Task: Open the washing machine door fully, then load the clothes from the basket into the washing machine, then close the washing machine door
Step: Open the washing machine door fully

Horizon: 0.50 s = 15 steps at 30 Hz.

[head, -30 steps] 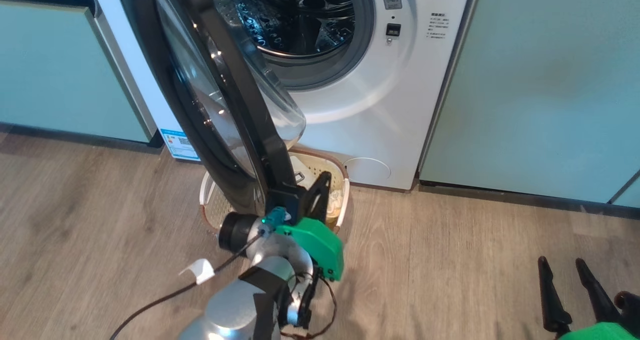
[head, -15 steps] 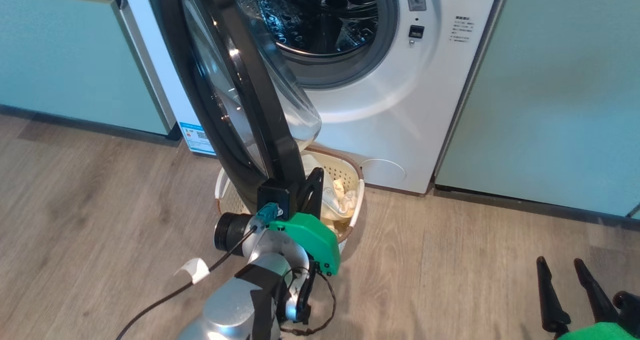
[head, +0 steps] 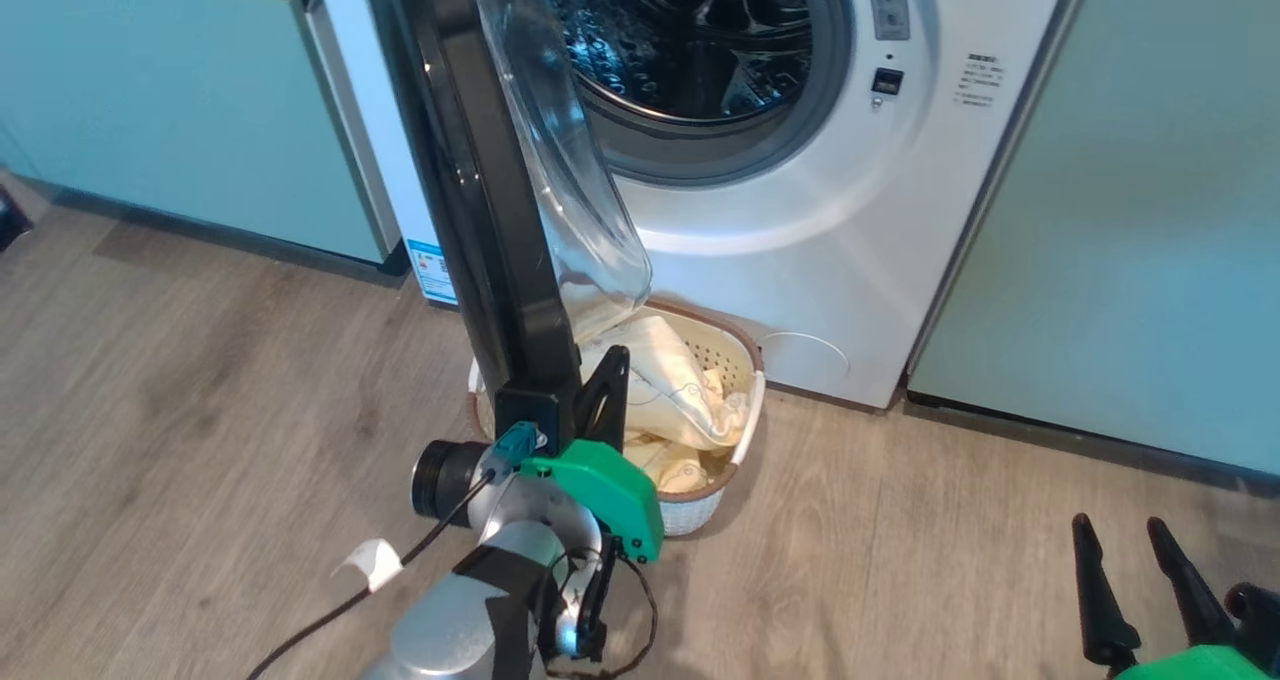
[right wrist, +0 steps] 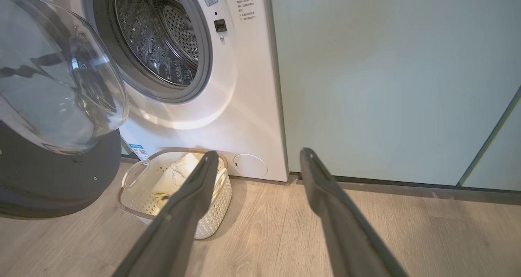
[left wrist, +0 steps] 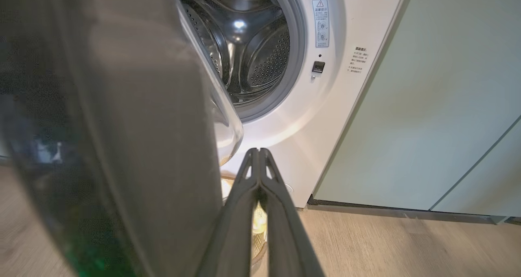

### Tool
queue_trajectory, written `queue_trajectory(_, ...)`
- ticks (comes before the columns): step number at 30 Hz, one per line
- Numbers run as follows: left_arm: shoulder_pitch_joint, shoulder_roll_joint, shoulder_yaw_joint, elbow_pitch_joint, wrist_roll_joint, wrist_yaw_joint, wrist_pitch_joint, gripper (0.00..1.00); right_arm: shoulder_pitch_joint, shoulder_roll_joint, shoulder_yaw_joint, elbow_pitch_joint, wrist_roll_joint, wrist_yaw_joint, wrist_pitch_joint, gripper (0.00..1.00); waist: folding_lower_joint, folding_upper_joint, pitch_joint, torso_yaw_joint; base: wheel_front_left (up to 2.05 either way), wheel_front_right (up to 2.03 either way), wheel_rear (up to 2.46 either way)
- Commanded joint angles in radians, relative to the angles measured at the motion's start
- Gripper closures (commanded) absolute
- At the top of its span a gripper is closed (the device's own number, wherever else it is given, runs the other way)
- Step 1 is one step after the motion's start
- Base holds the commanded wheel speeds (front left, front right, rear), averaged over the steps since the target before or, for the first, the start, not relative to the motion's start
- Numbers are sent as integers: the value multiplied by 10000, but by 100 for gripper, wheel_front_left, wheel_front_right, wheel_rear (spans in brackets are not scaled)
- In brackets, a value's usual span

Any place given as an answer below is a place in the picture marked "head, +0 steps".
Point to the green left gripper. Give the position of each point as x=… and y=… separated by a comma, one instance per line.
x=610, y=490

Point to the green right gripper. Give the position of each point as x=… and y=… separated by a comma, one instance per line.
x=1200, y=665

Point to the black round washer door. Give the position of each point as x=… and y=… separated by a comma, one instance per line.
x=490, y=210

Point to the white front-load washing machine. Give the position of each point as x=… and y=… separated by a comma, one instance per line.
x=860, y=250

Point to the steel washing machine drum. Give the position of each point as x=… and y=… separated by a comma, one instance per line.
x=690, y=60

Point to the black door lock socket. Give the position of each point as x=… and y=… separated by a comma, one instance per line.
x=887, y=81

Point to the cream perforated laundry basket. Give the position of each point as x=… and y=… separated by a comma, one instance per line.
x=700, y=510

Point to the round white filter cover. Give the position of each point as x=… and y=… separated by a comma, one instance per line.
x=805, y=360

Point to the blue energy label sticker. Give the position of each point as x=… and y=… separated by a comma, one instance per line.
x=432, y=273

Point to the white tape tag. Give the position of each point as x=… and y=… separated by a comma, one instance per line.
x=372, y=563

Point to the plain mint green cabinet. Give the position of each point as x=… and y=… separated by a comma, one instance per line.
x=1130, y=220

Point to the grey warning label sticker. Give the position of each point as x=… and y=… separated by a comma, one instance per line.
x=886, y=0

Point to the small printed text sticker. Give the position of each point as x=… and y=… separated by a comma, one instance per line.
x=979, y=80

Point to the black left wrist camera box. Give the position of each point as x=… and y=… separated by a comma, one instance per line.
x=527, y=410

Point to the mint cabinet with black rail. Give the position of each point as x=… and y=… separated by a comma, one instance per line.
x=180, y=100

